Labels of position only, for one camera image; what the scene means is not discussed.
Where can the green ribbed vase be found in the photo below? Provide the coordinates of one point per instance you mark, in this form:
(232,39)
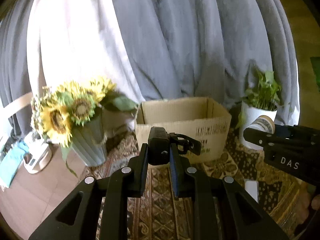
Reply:
(90,145)

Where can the white plant pot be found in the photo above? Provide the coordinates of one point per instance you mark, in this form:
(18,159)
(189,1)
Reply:
(250,112)

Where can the blue cloth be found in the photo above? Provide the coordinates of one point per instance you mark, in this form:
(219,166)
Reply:
(12,160)

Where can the green leafy plant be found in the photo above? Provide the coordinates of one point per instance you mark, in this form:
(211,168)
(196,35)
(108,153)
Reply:
(265,95)

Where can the small white card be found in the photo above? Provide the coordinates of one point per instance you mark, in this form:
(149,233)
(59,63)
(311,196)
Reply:
(251,188)

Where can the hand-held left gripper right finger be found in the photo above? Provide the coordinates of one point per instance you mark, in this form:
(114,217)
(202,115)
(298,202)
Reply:
(173,172)

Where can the black toy gun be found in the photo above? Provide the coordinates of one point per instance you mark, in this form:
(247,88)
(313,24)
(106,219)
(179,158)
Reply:
(157,142)

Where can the white appliance on floor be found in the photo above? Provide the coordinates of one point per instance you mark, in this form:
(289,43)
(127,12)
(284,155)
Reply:
(37,165)

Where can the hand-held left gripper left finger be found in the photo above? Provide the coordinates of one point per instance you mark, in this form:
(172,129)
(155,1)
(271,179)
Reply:
(142,166)

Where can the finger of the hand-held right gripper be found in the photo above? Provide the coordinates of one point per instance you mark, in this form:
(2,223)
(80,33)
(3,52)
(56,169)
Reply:
(255,137)
(292,129)

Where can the narrow grey curtain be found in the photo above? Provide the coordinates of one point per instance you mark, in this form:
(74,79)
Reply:
(15,55)

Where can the cardboard box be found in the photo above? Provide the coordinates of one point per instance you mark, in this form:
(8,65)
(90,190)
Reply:
(220,130)

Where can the roll of tape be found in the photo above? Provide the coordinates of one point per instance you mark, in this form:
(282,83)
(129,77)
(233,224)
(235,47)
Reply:
(262,124)

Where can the sunflower bouquet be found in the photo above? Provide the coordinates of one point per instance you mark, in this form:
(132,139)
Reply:
(57,120)

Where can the wide grey curtain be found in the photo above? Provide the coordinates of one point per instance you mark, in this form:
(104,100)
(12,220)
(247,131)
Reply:
(175,42)

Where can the person's right hand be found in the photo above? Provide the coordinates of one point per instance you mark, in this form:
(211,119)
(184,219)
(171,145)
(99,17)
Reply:
(308,205)

